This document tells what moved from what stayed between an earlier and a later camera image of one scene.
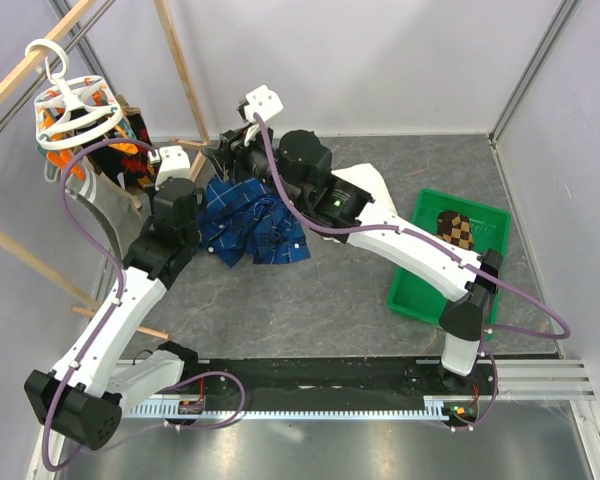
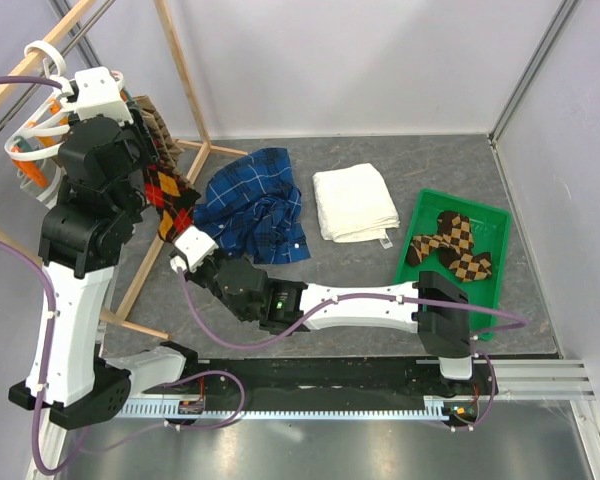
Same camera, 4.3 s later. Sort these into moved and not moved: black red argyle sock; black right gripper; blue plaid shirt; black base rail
Moved: black right gripper; black red argyle sock
Not moved: blue plaid shirt; black base rail
